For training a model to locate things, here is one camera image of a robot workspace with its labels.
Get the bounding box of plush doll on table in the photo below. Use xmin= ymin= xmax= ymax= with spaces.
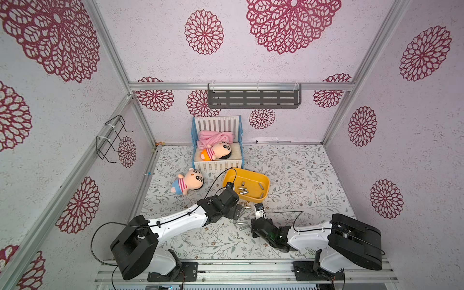
xmin=170 ymin=168 xmax=204 ymax=196

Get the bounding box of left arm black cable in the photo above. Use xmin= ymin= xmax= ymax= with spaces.
xmin=89 ymin=167 xmax=238 ymax=290

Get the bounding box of grey wall shelf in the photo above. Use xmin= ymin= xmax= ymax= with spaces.
xmin=207 ymin=84 xmax=302 ymax=109

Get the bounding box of black wire wall rack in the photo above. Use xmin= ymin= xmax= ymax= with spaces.
xmin=95 ymin=114 xmax=133 ymax=164

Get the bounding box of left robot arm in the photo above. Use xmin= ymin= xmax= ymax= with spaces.
xmin=110 ymin=188 xmax=242 ymax=281

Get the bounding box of pink blanket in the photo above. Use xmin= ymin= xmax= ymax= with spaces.
xmin=196 ymin=130 xmax=234 ymax=150

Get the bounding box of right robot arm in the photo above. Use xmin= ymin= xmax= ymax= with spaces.
xmin=251 ymin=213 xmax=384 ymax=274

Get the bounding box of white and blue toy crib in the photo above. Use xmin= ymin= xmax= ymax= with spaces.
xmin=192 ymin=116 xmax=244 ymax=174

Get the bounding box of yellow plastic storage box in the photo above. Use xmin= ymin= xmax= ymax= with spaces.
xmin=222 ymin=168 xmax=270 ymax=203

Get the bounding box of plush doll in crib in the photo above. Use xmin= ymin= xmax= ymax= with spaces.
xmin=200 ymin=142 xmax=232 ymax=161

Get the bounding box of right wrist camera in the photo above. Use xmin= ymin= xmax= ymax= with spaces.
xmin=254 ymin=203 xmax=265 ymax=219

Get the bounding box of metal base rail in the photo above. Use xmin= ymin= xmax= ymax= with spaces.
xmin=90 ymin=259 xmax=401 ymax=290

